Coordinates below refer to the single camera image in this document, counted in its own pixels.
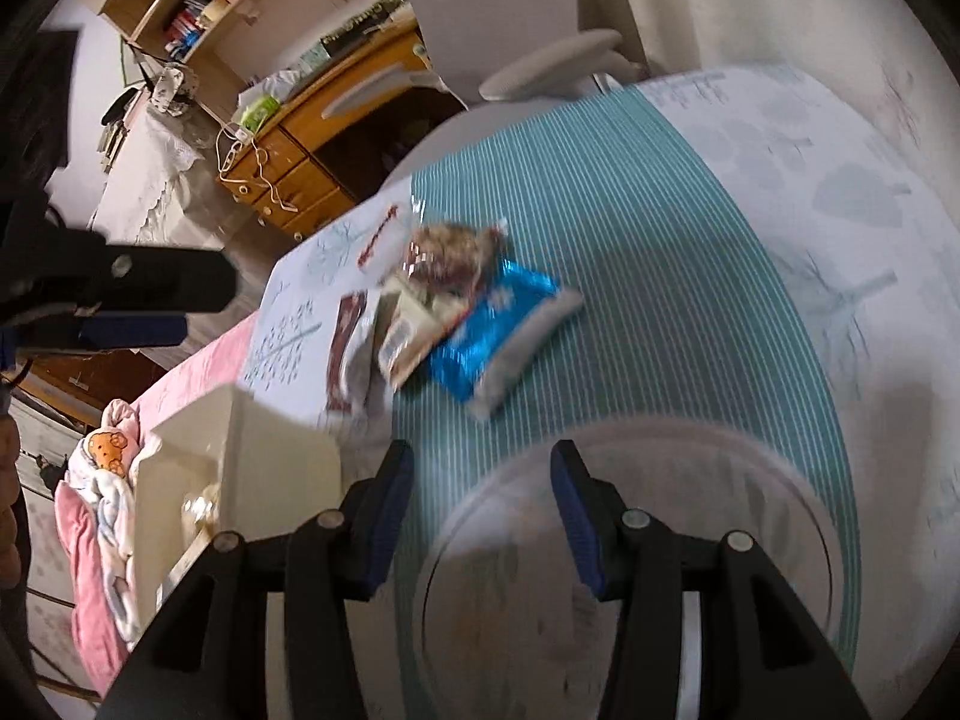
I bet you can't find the cream storage box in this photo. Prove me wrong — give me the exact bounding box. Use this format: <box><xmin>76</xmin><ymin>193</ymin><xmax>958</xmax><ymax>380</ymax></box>
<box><xmin>133</xmin><ymin>384</ymin><xmax>344</xmax><ymax>650</ymax></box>

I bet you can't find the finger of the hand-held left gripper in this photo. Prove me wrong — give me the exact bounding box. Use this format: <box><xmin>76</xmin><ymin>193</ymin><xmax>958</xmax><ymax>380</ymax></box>
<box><xmin>75</xmin><ymin>234</ymin><xmax>238</xmax><ymax>352</ymax></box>

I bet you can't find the row of books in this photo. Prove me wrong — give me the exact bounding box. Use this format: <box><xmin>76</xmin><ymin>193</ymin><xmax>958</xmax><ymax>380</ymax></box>
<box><xmin>161</xmin><ymin>0</ymin><xmax>226</xmax><ymax>61</ymax></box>

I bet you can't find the white packet with dark red stripe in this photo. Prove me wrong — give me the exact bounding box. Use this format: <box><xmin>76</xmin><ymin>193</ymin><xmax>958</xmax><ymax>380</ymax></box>
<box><xmin>324</xmin><ymin>291</ymin><xmax>391</xmax><ymax>415</ymax></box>

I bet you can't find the clear packet of brown snacks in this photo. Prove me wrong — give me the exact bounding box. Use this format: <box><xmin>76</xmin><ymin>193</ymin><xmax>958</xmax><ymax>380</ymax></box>
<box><xmin>397</xmin><ymin>219</ymin><xmax>511</xmax><ymax>301</ymax></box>

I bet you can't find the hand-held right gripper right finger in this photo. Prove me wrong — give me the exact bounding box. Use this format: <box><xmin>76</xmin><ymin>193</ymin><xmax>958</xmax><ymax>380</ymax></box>
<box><xmin>550</xmin><ymin>439</ymin><xmax>875</xmax><ymax>720</ymax></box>

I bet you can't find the dark printed box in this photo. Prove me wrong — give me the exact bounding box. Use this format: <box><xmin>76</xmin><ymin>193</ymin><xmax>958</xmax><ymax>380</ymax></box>
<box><xmin>319</xmin><ymin>0</ymin><xmax>415</xmax><ymax>61</ymax></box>

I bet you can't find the white power cable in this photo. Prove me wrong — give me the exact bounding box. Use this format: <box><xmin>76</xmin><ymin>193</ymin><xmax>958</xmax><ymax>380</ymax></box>
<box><xmin>216</xmin><ymin>124</ymin><xmax>301</xmax><ymax>215</ymax></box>

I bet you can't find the blue snack packet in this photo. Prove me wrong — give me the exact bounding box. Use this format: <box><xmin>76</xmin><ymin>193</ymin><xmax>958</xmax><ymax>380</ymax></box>
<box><xmin>429</xmin><ymin>259</ymin><xmax>584</xmax><ymax>421</ymax></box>

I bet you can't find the white lace cloth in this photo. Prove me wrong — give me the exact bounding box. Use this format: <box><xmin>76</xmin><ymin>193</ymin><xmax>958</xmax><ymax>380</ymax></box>
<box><xmin>90</xmin><ymin>64</ymin><xmax>207</xmax><ymax>245</ymax></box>

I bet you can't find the black monitor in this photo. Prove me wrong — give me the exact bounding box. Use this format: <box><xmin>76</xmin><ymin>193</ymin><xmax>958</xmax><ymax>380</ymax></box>
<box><xmin>0</xmin><ymin>30</ymin><xmax>82</xmax><ymax>185</ymax></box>

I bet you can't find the green tissue pack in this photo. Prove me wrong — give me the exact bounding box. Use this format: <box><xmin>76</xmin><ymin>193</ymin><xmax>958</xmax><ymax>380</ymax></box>
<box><xmin>238</xmin><ymin>71</ymin><xmax>301</xmax><ymax>132</ymax></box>

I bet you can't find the wooden desk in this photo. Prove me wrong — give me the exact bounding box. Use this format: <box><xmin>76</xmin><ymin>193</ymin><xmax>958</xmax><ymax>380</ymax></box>
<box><xmin>217</xmin><ymin>15</ymin><xmax>470</xmax><ymax>241</ymax></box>

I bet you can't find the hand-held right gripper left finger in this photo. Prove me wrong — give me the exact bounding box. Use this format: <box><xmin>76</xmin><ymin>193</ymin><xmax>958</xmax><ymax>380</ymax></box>
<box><xmin>97</xmin><ymin>439</ymin><xmax>416</xmax><ymax>720</ymax></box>

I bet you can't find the cartoon printed blanket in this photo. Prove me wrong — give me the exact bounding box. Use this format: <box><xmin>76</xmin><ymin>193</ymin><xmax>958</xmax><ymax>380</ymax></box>
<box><xmin>64</xmin><ymin>399</ymin><xmax>162</xmax><ymax>642</ymax></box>

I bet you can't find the grey office chair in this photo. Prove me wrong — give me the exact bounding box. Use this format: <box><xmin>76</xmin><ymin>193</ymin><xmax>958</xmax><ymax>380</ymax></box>
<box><xmin>322</xmin><ymin>28</ymin><xmax>646</xmax><ymax>200</ymax></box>

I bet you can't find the cream snack packet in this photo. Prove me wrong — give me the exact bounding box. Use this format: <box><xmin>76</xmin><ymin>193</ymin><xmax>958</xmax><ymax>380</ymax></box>
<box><xmin>375</xmin><ymin>281</ymin><xmax>466</xmax><ymax>391</ymax></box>

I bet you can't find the crinkled clear snack packet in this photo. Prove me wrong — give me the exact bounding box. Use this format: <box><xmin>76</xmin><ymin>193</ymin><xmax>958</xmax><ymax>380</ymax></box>
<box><xmin>178</xmin><ymin>481</ymin><xmax>224</xmax><ymax>541</ymax></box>

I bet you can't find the person's left forearm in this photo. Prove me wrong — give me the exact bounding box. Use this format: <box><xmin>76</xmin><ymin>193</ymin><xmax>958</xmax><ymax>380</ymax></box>
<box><xmin>0</xmin><ymin>420</ymin><xmax>22</xmax><ymax>590</ymax></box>

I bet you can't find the wooden bookshelf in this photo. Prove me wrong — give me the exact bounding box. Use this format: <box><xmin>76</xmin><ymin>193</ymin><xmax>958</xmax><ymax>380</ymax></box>
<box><xmin>97</xmin><ymin>0</ymin><xmax>376</xmax><ymax>65</ymax></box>

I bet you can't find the leaf printed teal bedsheet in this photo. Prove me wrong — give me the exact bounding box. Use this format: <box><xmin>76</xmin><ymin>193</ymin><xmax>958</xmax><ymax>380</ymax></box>
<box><xmin>240</xmin><ymin>67</ymin><xmax>960</xmax><ymax>720</ymax></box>

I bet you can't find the white packet with red label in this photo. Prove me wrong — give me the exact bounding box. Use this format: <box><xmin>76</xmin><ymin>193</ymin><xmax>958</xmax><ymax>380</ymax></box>
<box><xmin>352</xmin><ymin>195</ymin><xmax>425</xmax><ymax>290</ymax></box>

